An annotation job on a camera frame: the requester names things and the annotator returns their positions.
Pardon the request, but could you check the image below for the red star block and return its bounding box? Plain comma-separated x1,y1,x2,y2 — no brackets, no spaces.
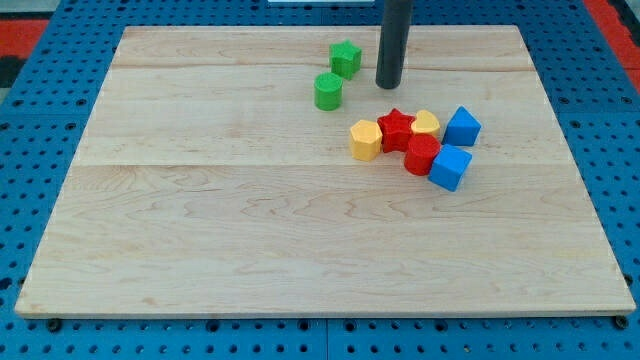
377,108,415,153

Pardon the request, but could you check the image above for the green star block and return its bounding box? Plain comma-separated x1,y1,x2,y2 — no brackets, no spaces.
329,39,362,80

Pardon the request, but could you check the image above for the yellow hexagon block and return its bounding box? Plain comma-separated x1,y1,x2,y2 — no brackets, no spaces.
349,120,383,161

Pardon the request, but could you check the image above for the green cylinder block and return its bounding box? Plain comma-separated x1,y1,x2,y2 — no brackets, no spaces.
314,72,343,111

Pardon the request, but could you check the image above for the red cylinder block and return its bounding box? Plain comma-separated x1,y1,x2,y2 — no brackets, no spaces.
404,134,441,176

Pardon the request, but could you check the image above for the light wooden board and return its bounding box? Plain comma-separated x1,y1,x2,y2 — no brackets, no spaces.
15,25,636,319

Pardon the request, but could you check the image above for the yellow heart block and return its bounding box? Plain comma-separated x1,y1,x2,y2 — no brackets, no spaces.
411,109,441,138

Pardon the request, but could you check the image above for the blue cube block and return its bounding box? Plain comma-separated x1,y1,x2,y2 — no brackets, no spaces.
428,144,472,192

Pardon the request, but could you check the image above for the blue triangle block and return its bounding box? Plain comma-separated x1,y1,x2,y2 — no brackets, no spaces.
443,106,482,146

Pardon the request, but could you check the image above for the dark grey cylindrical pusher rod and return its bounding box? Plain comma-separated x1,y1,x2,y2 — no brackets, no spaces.
375,0,414,90

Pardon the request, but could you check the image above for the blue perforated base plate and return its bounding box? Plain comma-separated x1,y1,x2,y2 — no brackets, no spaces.
1,1,639,359

